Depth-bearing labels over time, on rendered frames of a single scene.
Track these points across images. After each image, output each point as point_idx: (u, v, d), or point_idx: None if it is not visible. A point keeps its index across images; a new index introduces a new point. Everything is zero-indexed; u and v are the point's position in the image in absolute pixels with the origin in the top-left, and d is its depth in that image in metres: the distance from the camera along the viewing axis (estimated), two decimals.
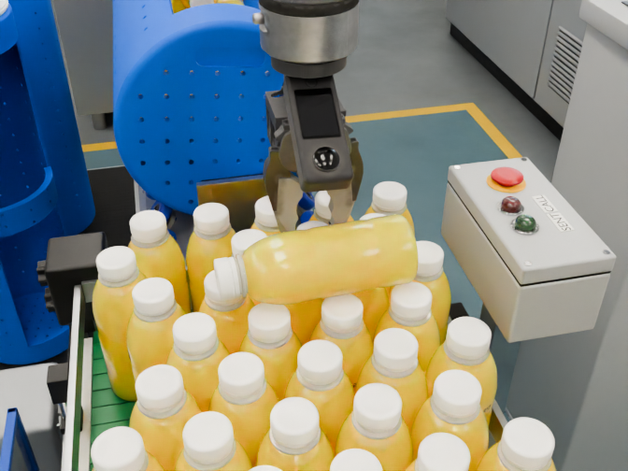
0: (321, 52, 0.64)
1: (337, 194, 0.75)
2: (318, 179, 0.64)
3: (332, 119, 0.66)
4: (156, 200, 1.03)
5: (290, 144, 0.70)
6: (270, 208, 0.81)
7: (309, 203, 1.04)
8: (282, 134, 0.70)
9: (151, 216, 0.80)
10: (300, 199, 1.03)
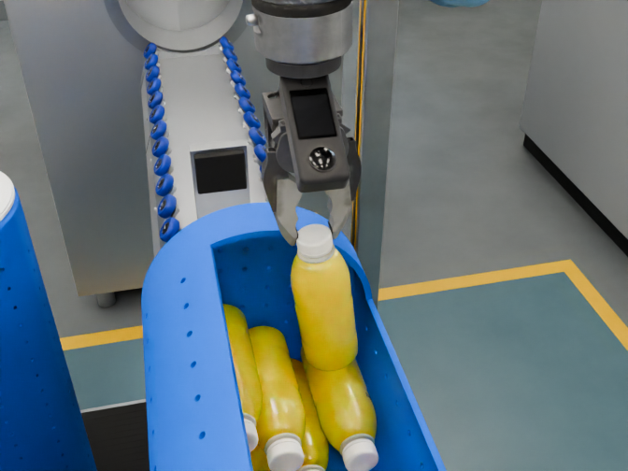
0: (315, 52, 0.64)
1: (335, 194, 0.75)
2: (314, 179, 0.64)
3: (328, 119, 0.66)
4: None
5: (287, 145, 0.70)
6: None
7: None
8: (278, 135, 0.70)
9: None
10: None
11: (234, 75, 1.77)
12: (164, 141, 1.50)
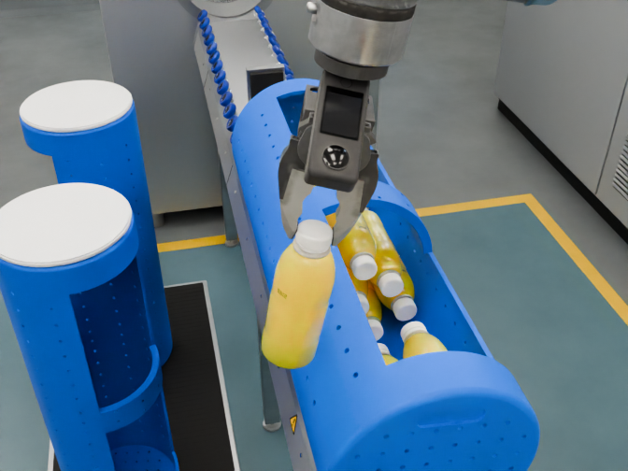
0: (360, 54, 0.64)
1: (346, 201, 0.75)
2: (321, 174, 0.64)
3: (354, 121, 0.67)
4: None
5: (310, 137, 0.71)
6: (311, 233, 0.77)
7: None
8: (306, 125, 0.70)
9: None
10: None
11: (267, 31, 2.42)
12: (222, 72, 2.15)
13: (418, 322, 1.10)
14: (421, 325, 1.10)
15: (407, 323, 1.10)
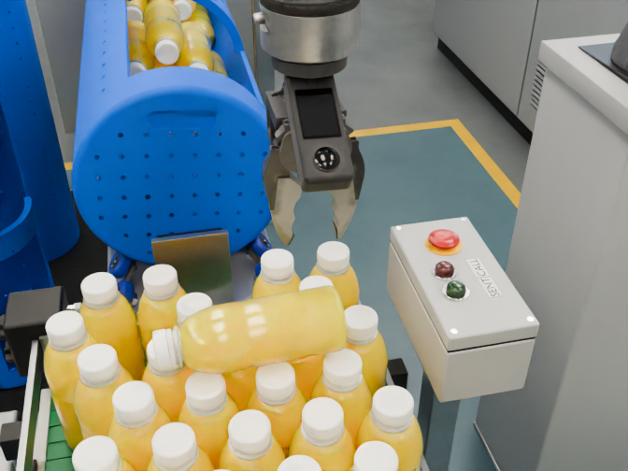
0: (321, 52, 0.64)
1: (339, 193, 0.75)
2: (319, 179, 0.64)
3: (333, 119, 0.66)
4: (117, 250, 1.06)
5: (290, 144, 0.70)
6: None
7: (265, 251, 1.08)
8: (282, 134, 0.70)
9: (102, 278, 0.84)
10: (256, 248, 1.07)
11: None
12: None
13: None
14: None
15: None
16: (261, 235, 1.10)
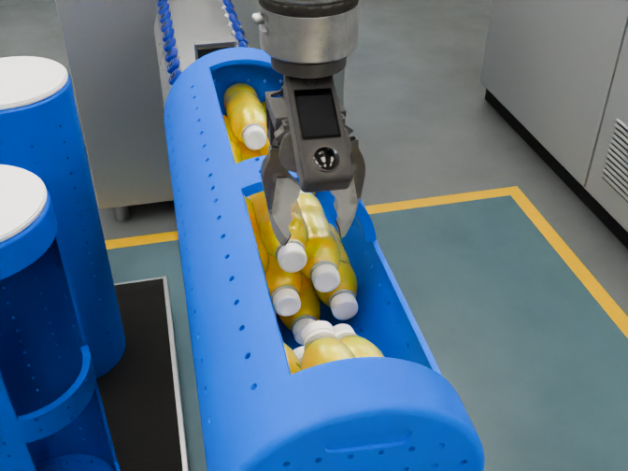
0: (321, 52, 0.64)
1: (341, 193, 0.75)
2: (318, 179, 0.64)
3: (332, 119, 0.66)
4: None
5: (290, 144, 0.70)
6: (253, 144, 1.25)
7: None
8: (282, 134, 0.70)
9: None
10: None
11: (228, 8, 2.25)
12: (174, 49, 1.98)
13: (348, 325, 0.93)
14: (351, 329, 0.93)
15: (336, 325, 0.93)
16: None
